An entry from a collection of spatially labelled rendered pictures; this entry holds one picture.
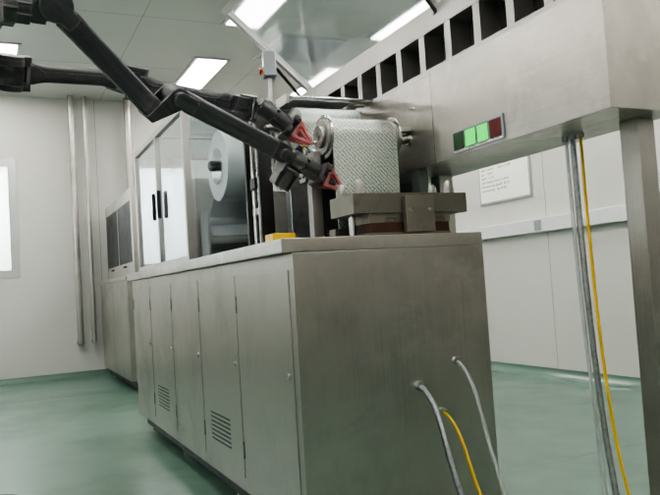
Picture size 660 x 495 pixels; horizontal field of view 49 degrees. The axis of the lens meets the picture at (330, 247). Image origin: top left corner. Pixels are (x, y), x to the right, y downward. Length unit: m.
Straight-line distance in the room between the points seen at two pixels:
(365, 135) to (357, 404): 0.88
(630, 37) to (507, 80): 0.37
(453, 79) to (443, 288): 0.66
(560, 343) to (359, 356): 3.55
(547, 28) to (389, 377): 1.03
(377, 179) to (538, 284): 3.33
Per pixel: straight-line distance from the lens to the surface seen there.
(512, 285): 5.83
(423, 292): 2.15
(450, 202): 2.29
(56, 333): 7.66
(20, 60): 2.33
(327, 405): 2.02
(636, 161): 2.00
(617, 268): 5.05
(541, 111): 2.02
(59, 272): 7.67
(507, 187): 5.82
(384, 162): 2.42
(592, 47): 1.91
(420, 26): 2.56
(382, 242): 2.09
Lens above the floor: 0.77
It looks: 3 degrees up
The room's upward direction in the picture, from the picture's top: 4 degrees counter-clockwise
